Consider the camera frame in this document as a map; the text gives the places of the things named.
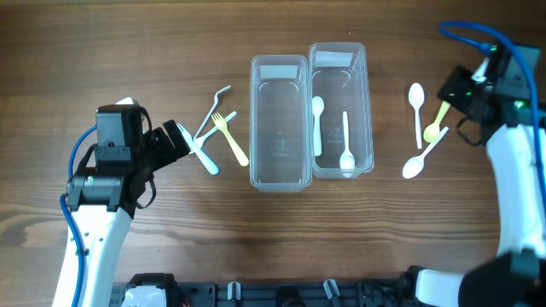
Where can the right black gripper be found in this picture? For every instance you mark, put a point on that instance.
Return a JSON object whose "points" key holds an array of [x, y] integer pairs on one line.
{"points": [[452, 86]]}

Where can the clear plastic container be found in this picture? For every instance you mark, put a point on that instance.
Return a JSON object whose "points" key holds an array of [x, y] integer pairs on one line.
{"points": [[280, 123], [339, 75]]}

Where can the yellow plastic fork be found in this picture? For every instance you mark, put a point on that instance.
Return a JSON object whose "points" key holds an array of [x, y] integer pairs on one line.
{"points": [[222, 125]]}

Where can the white spoon lower diagonal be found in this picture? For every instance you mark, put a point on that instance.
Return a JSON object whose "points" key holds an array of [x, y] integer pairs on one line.
{"points": [[415, 165]]}

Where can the thin white plastic spoon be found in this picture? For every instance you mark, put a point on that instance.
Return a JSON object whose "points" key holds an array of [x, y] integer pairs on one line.
{"points": [[347, 160]]}

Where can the light blue plastic fork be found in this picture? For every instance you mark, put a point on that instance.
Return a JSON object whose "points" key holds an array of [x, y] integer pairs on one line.
{"points": [[211, 167]]}

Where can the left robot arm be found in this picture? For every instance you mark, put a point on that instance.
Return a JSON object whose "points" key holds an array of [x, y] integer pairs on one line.
{"points": [[102, 197]]}

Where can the left clear plastic container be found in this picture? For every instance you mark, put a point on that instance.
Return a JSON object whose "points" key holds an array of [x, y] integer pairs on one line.
{"points": [[280, 123]]}

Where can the curved white plastic fork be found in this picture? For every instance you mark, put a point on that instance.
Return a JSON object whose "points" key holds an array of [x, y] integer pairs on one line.
{"points": [[212, 109]]}

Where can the right clear plastic container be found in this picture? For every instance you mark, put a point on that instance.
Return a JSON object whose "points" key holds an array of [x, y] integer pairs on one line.
{"points": [[339, 75]]}

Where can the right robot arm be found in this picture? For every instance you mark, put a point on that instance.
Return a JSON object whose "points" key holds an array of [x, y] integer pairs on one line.
{"points": [[496, 97]]}

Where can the yellow plastic spoon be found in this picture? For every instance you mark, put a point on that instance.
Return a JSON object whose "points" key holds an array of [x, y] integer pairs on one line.
{"points": [[431, 133]]}

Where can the flat white plastic fork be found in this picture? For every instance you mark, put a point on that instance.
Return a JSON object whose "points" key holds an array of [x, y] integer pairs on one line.
{"points": [[200, 141]]}

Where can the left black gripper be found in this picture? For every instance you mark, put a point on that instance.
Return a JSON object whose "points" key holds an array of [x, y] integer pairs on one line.
{"points": [[167, 153]]}

